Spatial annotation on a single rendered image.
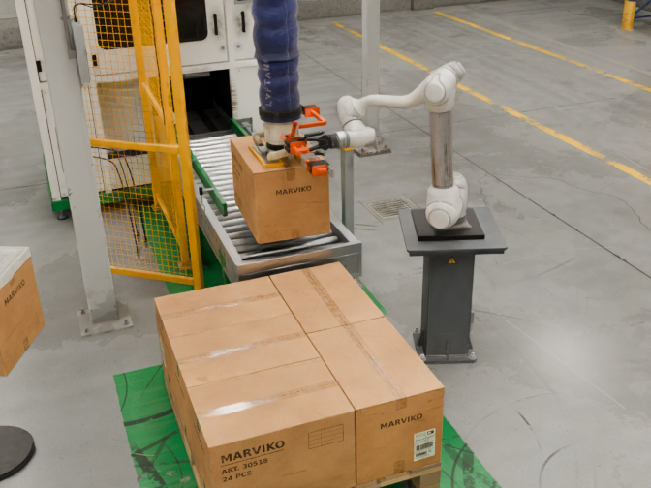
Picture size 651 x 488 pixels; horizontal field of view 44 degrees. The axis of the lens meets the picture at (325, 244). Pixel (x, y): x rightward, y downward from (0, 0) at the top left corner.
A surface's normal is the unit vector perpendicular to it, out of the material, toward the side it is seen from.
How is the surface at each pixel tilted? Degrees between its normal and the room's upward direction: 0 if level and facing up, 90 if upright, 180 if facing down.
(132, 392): 0
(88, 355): 0
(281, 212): 89
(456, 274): 90
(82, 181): 90
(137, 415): 0
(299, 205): 89
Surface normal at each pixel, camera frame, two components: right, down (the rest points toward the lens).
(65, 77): 0.35, 0.41
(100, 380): -0.02, -0.89
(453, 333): 0.01, 0.45
